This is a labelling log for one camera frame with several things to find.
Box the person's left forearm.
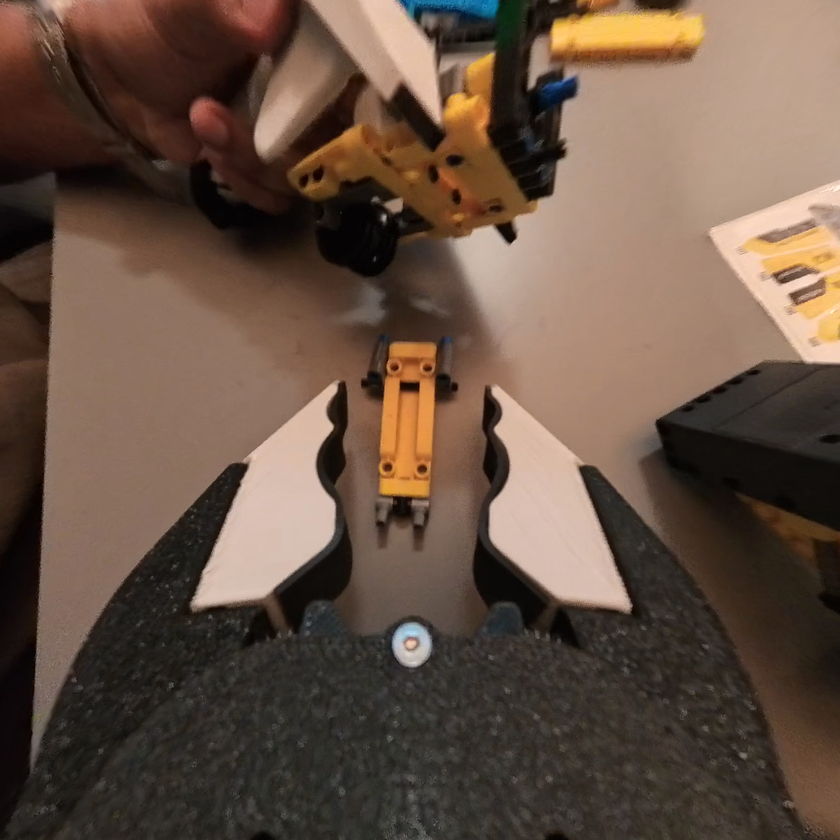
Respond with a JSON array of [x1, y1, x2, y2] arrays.
[[0, 0, 132, 175]]

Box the person's wristwatch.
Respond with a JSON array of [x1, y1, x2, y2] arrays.
[[29, 0, 161, 164]]

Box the black battery box assembly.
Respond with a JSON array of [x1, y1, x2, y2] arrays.
[[656, 360, 840, 547]]

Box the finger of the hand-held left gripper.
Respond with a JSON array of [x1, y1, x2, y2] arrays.
[[298, 0, 448, 151]]

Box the yellow brick chassis assembly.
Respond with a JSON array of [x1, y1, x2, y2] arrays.
[[287, 0, 580, 278]]

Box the long yellow brick beam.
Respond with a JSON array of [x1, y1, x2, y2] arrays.
[[550, 12, 706, 64]]

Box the yellow sticker sheet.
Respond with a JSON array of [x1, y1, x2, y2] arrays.
[[709, 179, 840, 365]]

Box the blue curved brick piece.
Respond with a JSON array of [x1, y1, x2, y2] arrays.
[[400, 0, 500, 21]]

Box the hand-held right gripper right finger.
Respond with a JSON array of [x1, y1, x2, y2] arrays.
[[474, 384, 635, 630]]

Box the yellow brick panel assembly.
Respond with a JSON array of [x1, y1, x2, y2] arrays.
[[361, 335, 460, 551]]

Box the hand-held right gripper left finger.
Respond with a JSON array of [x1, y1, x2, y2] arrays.
[[189, 381, 353, 634]]

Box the person's left hand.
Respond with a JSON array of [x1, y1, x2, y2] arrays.
[[66, 0, 296, 216]]

